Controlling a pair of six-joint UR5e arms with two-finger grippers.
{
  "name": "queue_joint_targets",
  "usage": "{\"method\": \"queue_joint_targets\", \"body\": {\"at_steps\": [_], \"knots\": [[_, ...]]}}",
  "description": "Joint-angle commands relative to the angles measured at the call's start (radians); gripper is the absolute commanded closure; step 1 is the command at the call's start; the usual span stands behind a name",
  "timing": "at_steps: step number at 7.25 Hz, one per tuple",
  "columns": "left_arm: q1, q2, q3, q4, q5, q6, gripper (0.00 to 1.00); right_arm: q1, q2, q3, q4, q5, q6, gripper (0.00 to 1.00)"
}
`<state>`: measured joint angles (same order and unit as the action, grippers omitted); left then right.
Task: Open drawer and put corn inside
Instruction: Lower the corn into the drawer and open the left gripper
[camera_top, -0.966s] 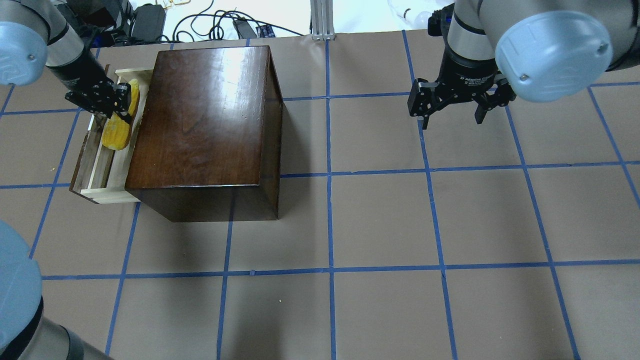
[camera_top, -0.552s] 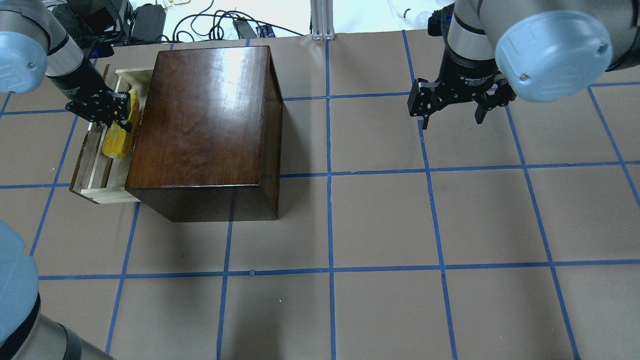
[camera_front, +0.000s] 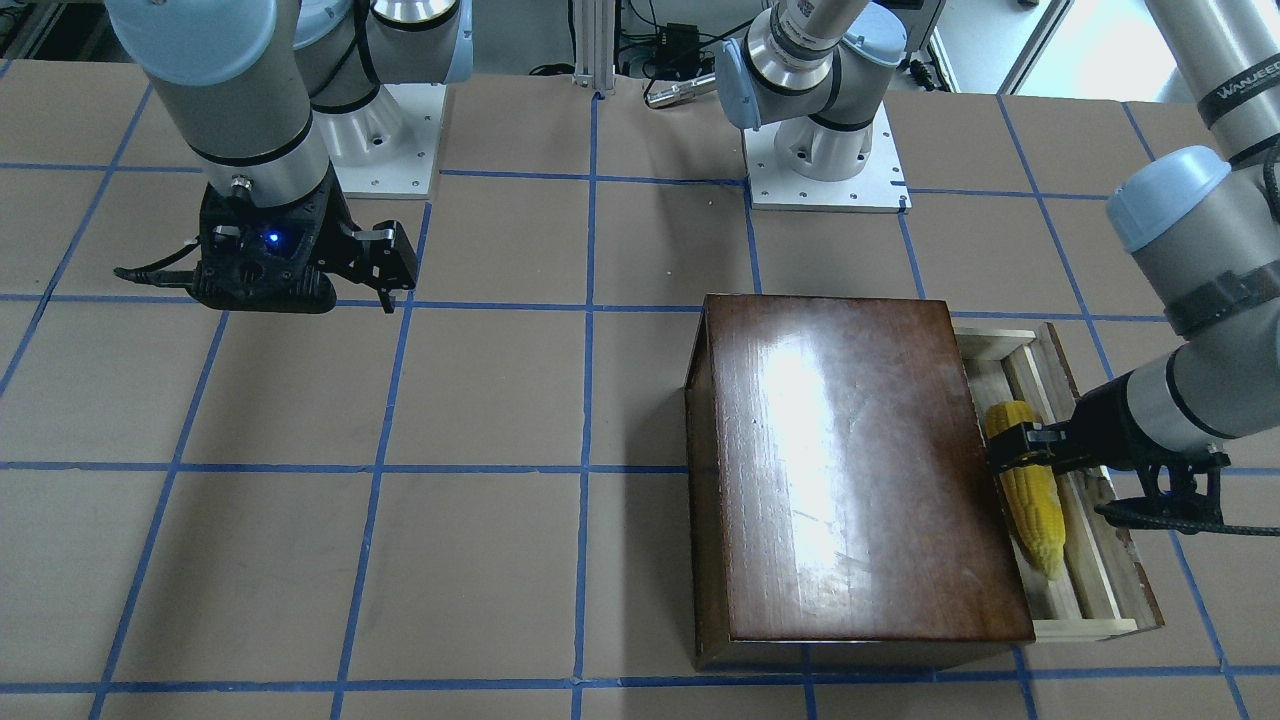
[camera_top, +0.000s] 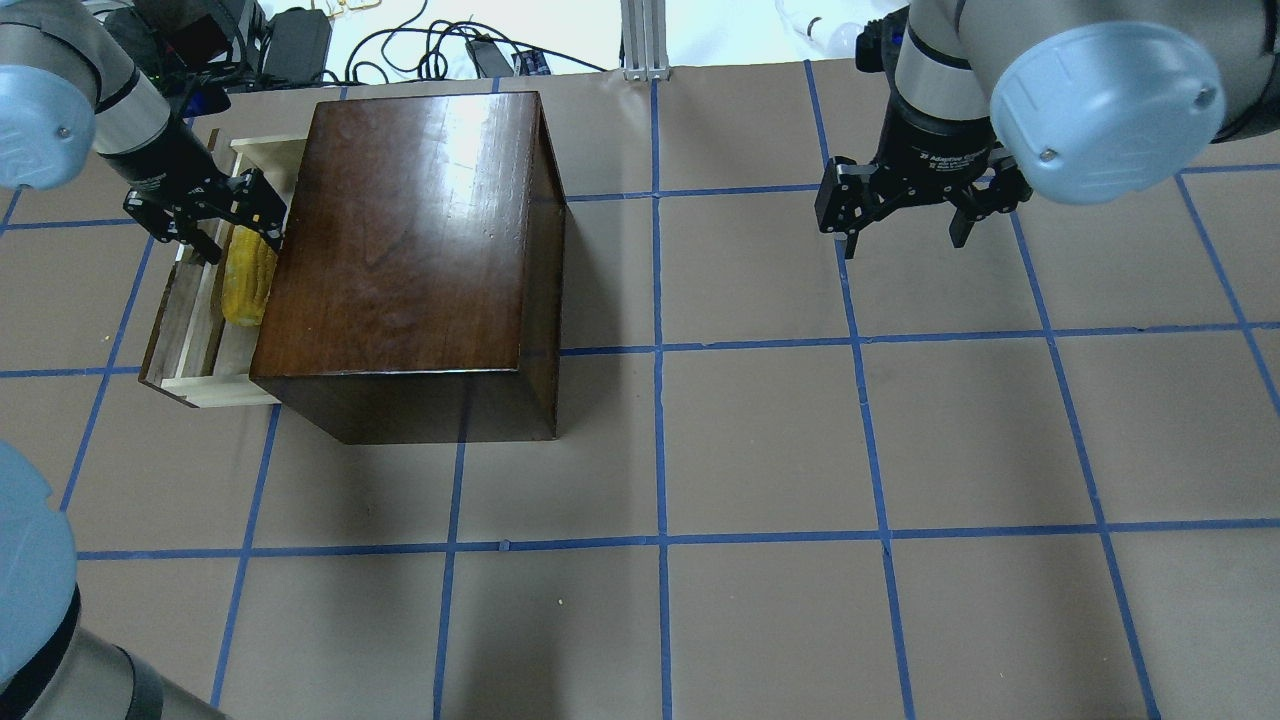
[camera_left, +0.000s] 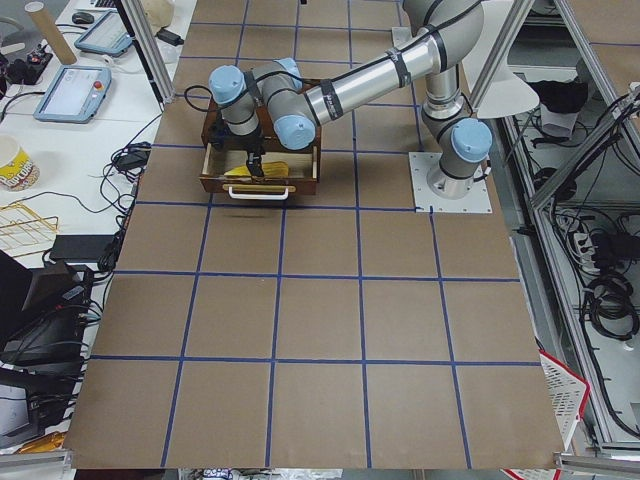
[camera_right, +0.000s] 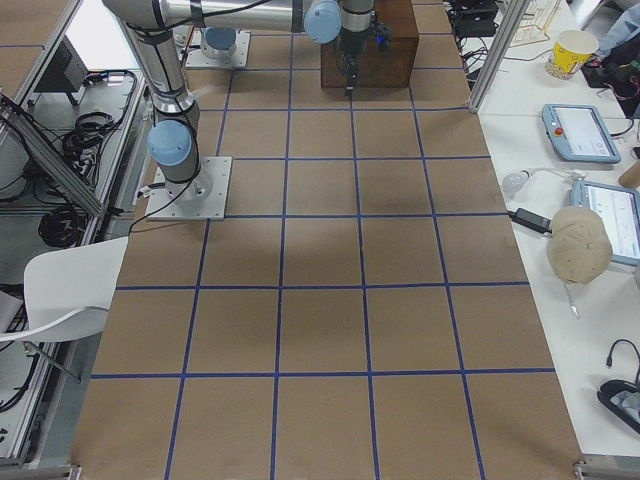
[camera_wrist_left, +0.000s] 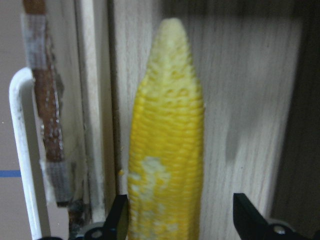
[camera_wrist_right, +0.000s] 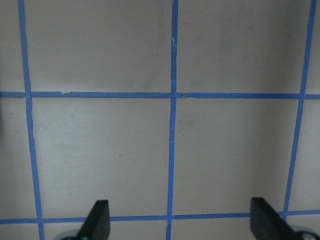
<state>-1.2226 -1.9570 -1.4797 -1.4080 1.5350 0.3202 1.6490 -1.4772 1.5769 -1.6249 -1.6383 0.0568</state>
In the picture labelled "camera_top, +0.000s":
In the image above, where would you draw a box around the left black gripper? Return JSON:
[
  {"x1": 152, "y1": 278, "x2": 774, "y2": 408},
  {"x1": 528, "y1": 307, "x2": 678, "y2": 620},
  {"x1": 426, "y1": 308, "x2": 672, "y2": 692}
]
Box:
[{"x1": 120, "y1": 120, "x2": 287, "y2": 265}]

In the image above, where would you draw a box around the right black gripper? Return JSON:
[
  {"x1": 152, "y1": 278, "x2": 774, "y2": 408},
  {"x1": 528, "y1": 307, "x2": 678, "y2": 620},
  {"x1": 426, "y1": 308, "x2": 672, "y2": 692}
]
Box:
[{"x1": 814, "y1": 95, "x2": 1033, "y2": 260}]

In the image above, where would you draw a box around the yellow corn cob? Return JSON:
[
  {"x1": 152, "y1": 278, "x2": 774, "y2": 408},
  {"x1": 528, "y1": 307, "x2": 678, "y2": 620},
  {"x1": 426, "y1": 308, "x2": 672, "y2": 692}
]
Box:
[{"x1": 220, "y1": 225, "x2": 276, "y2": 327}]

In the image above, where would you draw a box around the wooden drawer with white handle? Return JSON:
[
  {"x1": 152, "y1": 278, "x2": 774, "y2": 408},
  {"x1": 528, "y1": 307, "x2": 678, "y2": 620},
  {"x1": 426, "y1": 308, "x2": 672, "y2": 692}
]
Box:
[{"x1": 138, "y1": 129, "x2": 307, "y2": 407}]

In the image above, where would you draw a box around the dark wooden drawer box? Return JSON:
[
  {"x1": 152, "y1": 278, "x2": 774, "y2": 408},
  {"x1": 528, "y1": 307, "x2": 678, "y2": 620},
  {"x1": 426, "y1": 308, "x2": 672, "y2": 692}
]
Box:
[{"x1": 250, "y1": 91, "x2": 567, "y2": 445}]

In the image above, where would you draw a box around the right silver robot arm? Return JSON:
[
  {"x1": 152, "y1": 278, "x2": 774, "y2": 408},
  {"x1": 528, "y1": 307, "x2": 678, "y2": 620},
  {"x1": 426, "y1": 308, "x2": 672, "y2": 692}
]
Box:
[{"x1": 815, "y1": 1, "x2": 1277, "y2": 258}]

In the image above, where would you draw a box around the white light bulb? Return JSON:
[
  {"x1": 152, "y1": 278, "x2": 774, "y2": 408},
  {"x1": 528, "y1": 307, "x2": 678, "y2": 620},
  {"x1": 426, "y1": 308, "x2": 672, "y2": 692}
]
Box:
[{"x1": 803, "y1": 15, "x2": 865, "y2": 58}]

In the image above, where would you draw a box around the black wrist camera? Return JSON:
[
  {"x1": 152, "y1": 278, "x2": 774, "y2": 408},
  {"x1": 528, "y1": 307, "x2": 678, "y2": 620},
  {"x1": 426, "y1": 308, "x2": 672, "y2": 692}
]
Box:
[{"x1": 854, "y1": 9, "x2": 908, "y2": 74}]

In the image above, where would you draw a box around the aluminium frame post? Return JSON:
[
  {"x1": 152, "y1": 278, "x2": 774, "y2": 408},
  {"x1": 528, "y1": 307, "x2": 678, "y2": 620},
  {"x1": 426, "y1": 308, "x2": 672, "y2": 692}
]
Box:
[{"x1": 620, "y1": 0, "x2": 671, "y2": 82}]

